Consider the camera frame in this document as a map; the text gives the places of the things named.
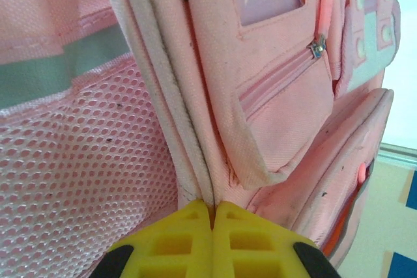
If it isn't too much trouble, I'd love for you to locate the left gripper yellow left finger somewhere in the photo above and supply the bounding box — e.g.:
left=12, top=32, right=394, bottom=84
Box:
left=87, top=199, right=214, bottom=278

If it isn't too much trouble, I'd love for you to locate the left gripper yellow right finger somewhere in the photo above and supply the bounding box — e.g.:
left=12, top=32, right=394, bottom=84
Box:
left=211, top=200, right=343, bottom=278

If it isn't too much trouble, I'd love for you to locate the pink school backpack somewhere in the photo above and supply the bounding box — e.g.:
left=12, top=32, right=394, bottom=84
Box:
left=0, top=0, right=402, bottom=269

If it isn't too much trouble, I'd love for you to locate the aluminium table edge rail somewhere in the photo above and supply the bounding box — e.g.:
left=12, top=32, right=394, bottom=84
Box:
left=377, top=143, right=417, bottom=170

